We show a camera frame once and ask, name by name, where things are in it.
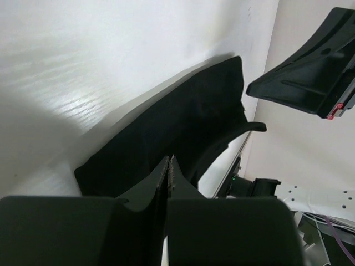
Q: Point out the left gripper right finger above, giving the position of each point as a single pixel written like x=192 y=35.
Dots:
x=242 y=231

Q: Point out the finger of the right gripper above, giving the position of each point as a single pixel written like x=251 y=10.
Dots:
x=319 y=78

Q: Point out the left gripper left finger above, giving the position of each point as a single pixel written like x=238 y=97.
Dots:
x=127 y=230

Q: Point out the black skirt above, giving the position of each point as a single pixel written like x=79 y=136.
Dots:
x=195 y=123

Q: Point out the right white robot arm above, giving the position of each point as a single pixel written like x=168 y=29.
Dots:
x=332 y=203

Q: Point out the aluminium table frame rail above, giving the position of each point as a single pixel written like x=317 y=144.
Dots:
x=224 y=186

